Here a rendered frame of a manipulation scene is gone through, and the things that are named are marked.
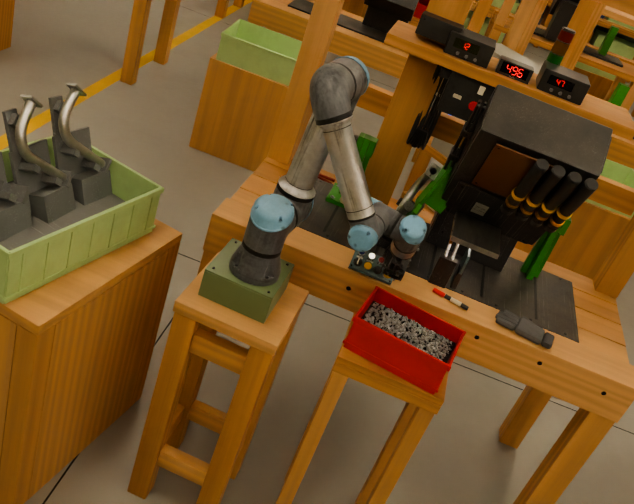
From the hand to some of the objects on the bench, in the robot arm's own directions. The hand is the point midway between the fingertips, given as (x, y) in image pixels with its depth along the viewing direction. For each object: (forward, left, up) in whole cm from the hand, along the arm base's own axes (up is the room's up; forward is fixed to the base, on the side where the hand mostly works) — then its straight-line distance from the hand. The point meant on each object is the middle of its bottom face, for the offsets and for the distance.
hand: (391, 268), depth 234 cm
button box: (+6, +5, -11) cm, 14 cm away
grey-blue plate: (+20, -23, -7) cm, 31 cm away
